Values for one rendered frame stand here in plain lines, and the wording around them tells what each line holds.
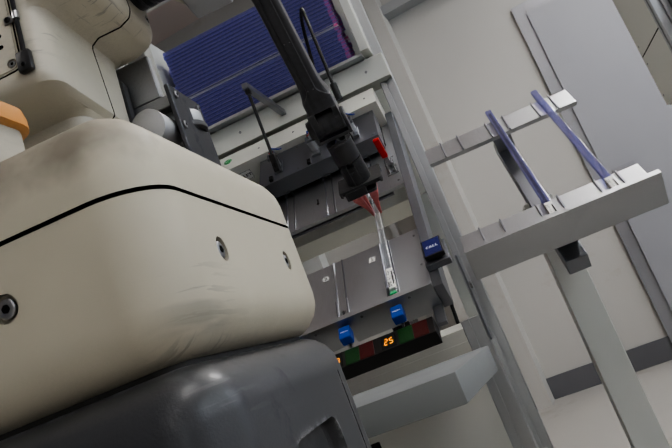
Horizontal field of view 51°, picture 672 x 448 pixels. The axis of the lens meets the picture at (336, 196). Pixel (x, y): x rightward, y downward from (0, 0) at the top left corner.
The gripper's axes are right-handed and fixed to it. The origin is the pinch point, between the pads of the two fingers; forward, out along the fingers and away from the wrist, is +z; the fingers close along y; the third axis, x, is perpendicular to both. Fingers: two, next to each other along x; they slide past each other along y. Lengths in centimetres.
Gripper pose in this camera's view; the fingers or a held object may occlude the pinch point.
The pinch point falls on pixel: (376, 210)
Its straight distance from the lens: 161.1
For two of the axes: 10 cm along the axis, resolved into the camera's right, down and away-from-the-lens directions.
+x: 0.3, 4.7, -8.8
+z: 4.5, 7.8, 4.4
